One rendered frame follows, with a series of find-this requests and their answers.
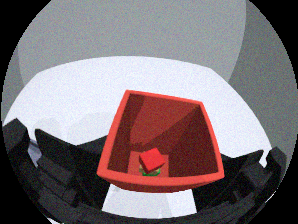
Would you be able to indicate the small tan block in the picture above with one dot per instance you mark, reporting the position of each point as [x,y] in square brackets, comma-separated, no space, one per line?
[143,170]

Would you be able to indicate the small red block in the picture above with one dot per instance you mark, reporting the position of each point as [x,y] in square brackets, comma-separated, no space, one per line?
[151,160]

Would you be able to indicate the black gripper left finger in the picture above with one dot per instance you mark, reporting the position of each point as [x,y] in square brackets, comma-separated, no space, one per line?
[82,160]

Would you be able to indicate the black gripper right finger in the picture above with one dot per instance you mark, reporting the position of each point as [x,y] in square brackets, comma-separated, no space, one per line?
[205,195]

